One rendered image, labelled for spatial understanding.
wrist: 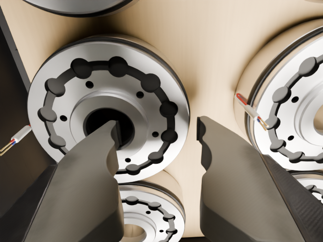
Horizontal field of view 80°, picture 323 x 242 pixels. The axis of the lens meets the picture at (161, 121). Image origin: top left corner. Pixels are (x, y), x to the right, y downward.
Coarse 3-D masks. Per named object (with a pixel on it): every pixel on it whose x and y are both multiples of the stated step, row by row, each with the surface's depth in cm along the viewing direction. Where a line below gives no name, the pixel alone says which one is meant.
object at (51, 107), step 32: (64, 64) 10; (96, 64) 11; (128, 64) 11; (160, 64) 11; (32, 96) 11; (64, 96) 11; (160, 96) 12; (32, 128) 12; (64, 128) 12; (160, 128) 13; (128, 160) 14; (160, 160) 14
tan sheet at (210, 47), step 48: (0, 0) 12; (144, 0) 12; (192, 0) 12; (240, 0) 12; (288, 0) 12; (48, 48) 13; (192, 48) 13; (240, 48) 13; (192, 96) 15; (192, 144) 17; (192, 192) 20
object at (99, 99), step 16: (96, 96) 11; (112, 96) 11; (128, 96) 11; (80, 112) 11; (128, 112) 11; (144, 112) 12; (80, 128) 12; (144, 128) 12; (128, 144) 13; (144, 144) 13
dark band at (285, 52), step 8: (312, 32) 11; (320, 32) 11; (304, 40) 11; (288, 48) 11; (280, 56) 11; (272, 64) 11; (264, 72) 12; (256, 88) 12; (248, 104) 13; (248, 120) 13; (248, 128) 13; (248, 136) 14
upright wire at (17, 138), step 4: (24, 128) 12; (28, 128) 12; (20, 132) 12; (24, 132) 12; (28, 132) 12; (16, 136) 11; (20, 136) 12; (12, 140) 11; (16, 140) 11; (8, 144) 11; (12, 144) 11; (4, 148) 11; (8, 148) 11; (4, 152) 11
